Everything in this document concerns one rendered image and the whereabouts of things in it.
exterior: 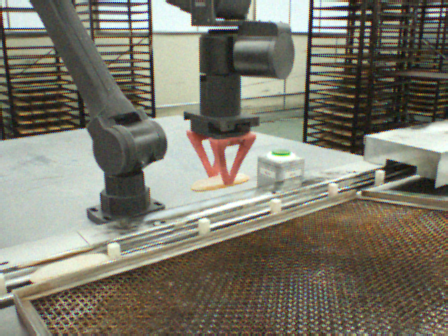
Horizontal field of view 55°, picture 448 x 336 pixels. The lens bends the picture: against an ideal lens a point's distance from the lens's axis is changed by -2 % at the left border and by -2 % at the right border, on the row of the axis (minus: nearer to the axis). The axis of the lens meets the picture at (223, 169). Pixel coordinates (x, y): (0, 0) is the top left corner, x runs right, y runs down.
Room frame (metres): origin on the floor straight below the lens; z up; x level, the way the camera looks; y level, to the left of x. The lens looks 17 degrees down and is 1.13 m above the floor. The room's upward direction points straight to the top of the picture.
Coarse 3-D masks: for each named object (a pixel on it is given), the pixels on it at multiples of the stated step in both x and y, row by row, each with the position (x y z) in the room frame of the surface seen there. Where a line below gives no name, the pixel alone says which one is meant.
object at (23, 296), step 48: (384, 192) 0.60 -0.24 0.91; (192, 240) 0.47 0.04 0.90; (288, 240) 0.47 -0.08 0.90; (336, 240) 0.45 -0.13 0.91; (384, 240) 0.44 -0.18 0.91; (432, 240) 0.42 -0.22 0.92; (48, 288) 0.38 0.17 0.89; (96, 288) 0.38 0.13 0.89; (192, 288) 0.36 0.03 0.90; (240, 288) 0.35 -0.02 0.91; (384, 288) 0.32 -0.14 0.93
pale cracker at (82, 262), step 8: (80, 256) 0.50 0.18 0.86; (88, 256) 0.50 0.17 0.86; (96, 256) 0.50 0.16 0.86; (104, 256) 0.51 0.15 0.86; (56, 264) 0.48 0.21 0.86; (64, 264) 0.48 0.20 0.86; (72, 264) 0.48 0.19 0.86; (80, 264) 0.48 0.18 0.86; (88, 264) 0.48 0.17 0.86; (96, 264) 0.49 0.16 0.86; (40, 272) 0.46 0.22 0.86; (48, 272) 0.46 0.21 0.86; (56, 272) 0.46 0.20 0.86; (64, 272) 0.46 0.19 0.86; (32, 280) 0.45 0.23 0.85; (40, 280) 0.45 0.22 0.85
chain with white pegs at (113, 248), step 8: (376, 176) 0.84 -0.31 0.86; (328, 184) 0.76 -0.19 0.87; (336, 184) 0.76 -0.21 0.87; (328, 192) 0.76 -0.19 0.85; (336, 192) 0.75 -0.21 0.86; (272, 200) 0.68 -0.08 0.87; (280, 200) 0.68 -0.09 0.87; (272, 208) 0.67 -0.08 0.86; (280, 208) 0.67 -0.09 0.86; (200, 224) 0.59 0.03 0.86; (208, 224) 0.59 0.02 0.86; (200, 232) 0.59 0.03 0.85; (208, 232) 0.59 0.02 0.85; (112, 248) 0.51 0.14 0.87; (112, 256) 0.51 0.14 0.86; (120, 256) 0.51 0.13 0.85; (0, 280) 0.43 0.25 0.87; (0, 288) 0.43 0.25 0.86
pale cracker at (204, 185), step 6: (240, 174) 0.63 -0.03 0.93; (204, 180) 0.60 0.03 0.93; (210, 180) 0.60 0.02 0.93; (216, 180) 0.60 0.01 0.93; (234, 180) 0.61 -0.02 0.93; (240, 180) 0.61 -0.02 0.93; (246, 180) 0.62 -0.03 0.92; (192, 186) 0.59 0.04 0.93; (198, 186) 0.58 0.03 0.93; (204, 186) 0.58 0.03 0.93; (210, 186) 0.58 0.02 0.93; (216, 186) 0.59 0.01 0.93; (222, 186) 0.59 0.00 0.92; (228, 186) 0.60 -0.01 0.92
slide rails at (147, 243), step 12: (396, 168) 0.92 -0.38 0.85; (408, 168) 0.92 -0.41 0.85; (360, 180) 0.84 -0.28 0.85; (372, 180) 0.84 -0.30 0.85; (312, 192) 0.77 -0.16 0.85; (324, 192) 0.77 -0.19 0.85; (288, 204) 0.71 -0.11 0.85; (228, 216) 0.66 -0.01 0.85; (240, 216) 0.66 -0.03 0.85; (252, 216) 0.66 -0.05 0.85; (192, 228) 0.61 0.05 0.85; (216, 228) 0.62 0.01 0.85; (144, 240) 0.57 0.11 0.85; (156, 240) 0.57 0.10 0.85; (168, 240) 0.57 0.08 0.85; (120, 252) 0.53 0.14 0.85; (132, 252) 0.54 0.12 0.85; (12, 276) 0.47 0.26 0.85; (24, 276) 0.47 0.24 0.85
